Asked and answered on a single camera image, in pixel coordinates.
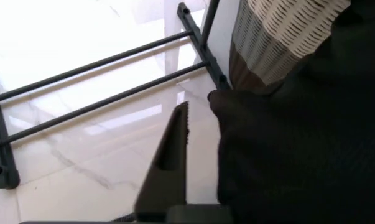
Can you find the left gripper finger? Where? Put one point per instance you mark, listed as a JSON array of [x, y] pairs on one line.
[[165, 186]]

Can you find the black garment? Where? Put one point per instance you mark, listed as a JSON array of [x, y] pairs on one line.
[[299, 155]]

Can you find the black clothes rack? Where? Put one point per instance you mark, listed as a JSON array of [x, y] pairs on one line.
[[5, 177]]

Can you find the white laundry basket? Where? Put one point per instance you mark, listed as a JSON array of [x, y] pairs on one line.
[[268, 40]]

